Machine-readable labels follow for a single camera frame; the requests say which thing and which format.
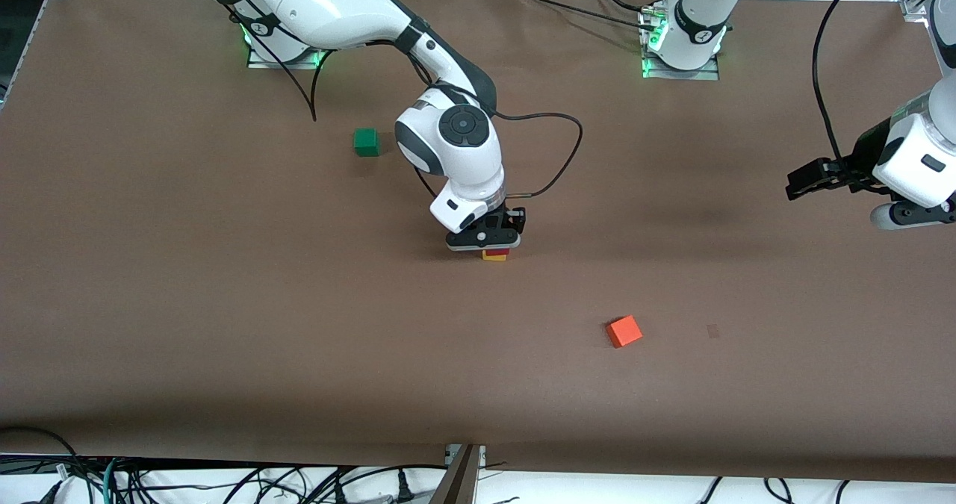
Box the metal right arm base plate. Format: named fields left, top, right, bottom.
left=246, top=26, right=329, bottom=70

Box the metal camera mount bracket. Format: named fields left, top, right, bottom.
left=429, top=444, right=486, bottom=504

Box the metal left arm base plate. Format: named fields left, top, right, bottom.
left=641, top=7, right=721, bottom=81

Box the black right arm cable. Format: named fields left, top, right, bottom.
left=224, top=4, right=583, bottom=199

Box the black looped cable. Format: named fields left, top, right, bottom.
left=0, top=427, right=84, bottom=484

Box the orange cube block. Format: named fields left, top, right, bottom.
left=606, top=315, right=644, bottom=349

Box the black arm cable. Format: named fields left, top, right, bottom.
left=224, top=4, right=583, bottom=199
left=811, top=0, right=878, bottom=176

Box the brown paper table cover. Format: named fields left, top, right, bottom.
left=0, top=0, right=956, bottom=482

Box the black cable with plug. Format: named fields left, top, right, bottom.
left=329, top=465, right=416, bottom=503

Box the black base power cable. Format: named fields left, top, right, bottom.
left=512, top=0, right=662, bottom=28

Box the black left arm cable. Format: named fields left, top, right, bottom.
left=811, top=0, right=878, bottom=176

